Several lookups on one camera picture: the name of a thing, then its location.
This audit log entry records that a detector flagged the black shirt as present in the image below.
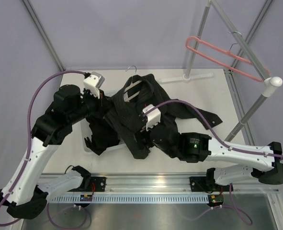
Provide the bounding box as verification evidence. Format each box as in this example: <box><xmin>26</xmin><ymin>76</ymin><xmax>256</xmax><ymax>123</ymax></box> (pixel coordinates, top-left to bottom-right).
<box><xmin>84</xmin><ymin>116</ymin><xmax>120</xmax><ymax>156</ymax></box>

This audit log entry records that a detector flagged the white slotted cable duct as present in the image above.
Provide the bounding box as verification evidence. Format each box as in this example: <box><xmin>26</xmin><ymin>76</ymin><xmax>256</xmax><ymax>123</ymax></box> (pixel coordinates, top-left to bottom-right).
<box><xmin>50</xmin><ymin>194</ymin><xmax>209</xmax><ymax>204</ymax></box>

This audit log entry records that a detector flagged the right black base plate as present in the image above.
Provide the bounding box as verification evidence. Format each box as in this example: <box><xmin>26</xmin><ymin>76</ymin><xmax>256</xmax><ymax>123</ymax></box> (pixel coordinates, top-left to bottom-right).
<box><xmin>189</xmin><ymin>176</ymin><xmax>229</xmax><ymax>194</ymax></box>

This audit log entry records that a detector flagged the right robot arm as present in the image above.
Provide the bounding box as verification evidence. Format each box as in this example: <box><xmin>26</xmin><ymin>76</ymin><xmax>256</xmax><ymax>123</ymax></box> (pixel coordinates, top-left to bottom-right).
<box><xmin>136</xmin><ymin>123</ymin><xmax>283</xmax><ymax>190</ymax></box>

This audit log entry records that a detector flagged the clear plastic basket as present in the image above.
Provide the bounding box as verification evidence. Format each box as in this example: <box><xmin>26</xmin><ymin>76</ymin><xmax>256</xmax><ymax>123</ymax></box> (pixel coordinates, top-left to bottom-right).
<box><xmin>84</xmin><ymin>90</ymin><xmax>120</xmax><ymax>155</ymax></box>

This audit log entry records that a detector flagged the dark striped shirt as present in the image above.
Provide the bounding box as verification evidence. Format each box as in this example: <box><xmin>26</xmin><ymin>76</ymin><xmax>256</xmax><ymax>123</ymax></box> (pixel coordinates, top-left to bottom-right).
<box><xmin>104</xmin><ymin>74</ymin><xmax>222</xmax><ymax>162</ymax></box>

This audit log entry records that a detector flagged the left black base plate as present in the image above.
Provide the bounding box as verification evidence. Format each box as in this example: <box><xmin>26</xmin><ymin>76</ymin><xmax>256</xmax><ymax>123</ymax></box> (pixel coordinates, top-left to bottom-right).
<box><xmin>70</xmin><ymin>176</ymin><xmax>106</xmax><ymax>192</ymax></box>

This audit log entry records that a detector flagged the aluminium rail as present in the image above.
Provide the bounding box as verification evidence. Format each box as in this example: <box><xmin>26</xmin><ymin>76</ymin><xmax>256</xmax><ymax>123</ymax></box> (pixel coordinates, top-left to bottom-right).
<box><xmin>35</xmin><ymin>173</ymin><xmax>278</xmax><ymax>194</ymax></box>

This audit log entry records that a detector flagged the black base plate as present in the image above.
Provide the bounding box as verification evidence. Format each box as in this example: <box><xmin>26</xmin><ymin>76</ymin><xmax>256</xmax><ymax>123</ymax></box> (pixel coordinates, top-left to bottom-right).
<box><xmin>70</xmin><ymin>176</ymin><xmax>106</xmax><ymax>192</ymax></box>
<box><xmin>189</xmin><ymin>176</ymin><xmax>229</xmax><ymax>194</ymax></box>

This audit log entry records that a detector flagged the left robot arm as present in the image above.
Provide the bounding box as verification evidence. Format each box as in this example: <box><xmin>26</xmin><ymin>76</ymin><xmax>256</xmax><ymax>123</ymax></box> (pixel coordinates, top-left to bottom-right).
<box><xmin>0</xmin><ymin>84</ymin><xmax>107</xmax><ymax>220</ymax></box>

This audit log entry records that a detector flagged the pink hanger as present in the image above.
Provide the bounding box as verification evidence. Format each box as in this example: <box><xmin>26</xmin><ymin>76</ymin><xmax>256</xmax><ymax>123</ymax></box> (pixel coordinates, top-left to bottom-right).
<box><xmin>185</xmin><ymin>36</ymin><xmax>264</xmax><ymax>82</ymax></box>

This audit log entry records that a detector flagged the wooden hanger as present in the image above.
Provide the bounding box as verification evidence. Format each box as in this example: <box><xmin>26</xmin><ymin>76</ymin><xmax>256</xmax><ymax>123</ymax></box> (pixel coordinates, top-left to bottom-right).
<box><xmin>123</xmin><ymin>65</ymin><xmax>142</xmax><ymax>102</ymax></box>

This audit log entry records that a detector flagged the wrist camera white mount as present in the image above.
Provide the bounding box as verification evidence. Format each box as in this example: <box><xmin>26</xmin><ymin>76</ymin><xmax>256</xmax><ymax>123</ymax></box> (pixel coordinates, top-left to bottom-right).
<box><xmin>142</xmin><ymin>104</ymin><xmax>161</xmax><ymax>130</ymax></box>
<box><xmin>83</xmin><ymin>71</ymin><xmax>105</xmax><ymax>99</ymax></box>

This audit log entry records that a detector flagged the metal clothes rack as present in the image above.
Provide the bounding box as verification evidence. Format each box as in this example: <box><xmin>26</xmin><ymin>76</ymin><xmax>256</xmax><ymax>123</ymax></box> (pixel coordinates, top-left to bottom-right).
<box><xmin>159</xmin><ymin>0</ymin><xmax>283</xmax><ymax>142</ymax></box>

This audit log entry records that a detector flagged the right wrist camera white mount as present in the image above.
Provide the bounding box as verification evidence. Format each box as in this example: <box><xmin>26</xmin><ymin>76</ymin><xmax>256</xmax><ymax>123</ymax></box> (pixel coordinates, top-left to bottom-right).
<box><xmin>142</xmin><ymin>104</ymin><xmax>161</xmax><ymax>130</ymax></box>

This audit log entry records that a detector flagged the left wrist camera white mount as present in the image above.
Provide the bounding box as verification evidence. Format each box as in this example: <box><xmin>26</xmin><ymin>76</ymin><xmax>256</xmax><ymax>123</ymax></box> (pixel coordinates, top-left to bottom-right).
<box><xmin>83</xmin><ymin>71</ymin><xmax>105</xmax><ymax>99</ymax></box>

